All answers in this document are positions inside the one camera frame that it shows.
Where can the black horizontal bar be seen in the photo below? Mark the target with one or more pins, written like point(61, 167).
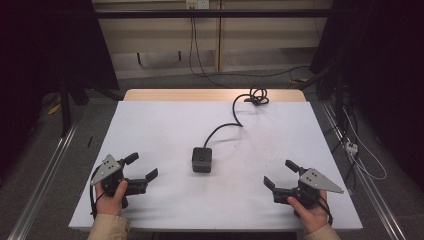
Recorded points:
point(213, 13)

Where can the person's left hand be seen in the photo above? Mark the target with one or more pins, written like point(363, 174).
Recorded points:
point(111, 201)

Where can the black cube device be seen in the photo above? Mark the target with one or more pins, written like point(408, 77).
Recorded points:
point(202, 160)

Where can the metal floor rail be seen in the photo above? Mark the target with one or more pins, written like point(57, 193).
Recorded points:
point(43, 180)
point(373, 193)

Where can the white table board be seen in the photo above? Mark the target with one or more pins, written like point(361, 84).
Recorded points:
point(186, 200)

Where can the yellow floor tape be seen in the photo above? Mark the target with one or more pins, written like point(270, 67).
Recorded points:
point(54, 109)

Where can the black metal stand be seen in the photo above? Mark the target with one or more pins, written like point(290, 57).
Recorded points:
point(338, 100)
point(65, 110)

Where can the white power strip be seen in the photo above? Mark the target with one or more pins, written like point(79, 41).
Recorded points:
point(351, 148)

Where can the person's right hand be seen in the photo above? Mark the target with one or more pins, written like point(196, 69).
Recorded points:
point(311, 216)

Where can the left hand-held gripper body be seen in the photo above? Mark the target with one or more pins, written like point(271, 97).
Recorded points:
point(110, 166)

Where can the black curtain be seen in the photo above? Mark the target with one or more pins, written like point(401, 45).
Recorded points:
point(40, 66)
point(383, 66)

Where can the small black floor stick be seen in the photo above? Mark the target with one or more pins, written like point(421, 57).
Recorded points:
point(89, 141)

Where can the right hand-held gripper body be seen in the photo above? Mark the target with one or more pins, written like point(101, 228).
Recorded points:
point(311, 185)

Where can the white wall socket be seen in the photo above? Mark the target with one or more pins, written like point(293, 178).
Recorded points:
point(197, 3)

